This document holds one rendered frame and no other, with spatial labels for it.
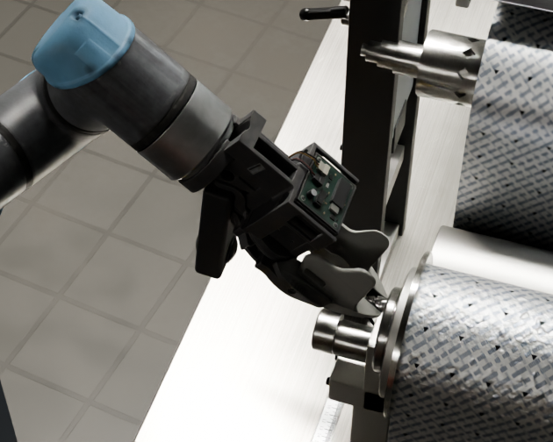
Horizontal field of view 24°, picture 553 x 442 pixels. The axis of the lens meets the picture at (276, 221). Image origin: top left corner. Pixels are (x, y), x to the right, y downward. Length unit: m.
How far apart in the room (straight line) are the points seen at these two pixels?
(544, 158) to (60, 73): 0.44
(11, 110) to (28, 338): 1.68
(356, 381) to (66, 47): 0.44
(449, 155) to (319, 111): 0.19
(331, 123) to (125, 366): 1.00
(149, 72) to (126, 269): 1.82
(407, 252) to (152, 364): 1.10
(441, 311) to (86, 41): 0.35
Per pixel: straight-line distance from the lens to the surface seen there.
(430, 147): 1.75
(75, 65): 0.98
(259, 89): 3.17
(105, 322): 2.70
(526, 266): 1.19
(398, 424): 1.10
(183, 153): 1.00
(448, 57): 1.18
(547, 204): 1.20
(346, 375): 1.21
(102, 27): 0.98
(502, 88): 1.13
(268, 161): 1.00
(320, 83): 1.84
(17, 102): 1.06
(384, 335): 1.07
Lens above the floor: 2.13
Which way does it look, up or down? 48 degrees down
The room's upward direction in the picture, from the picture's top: straight up
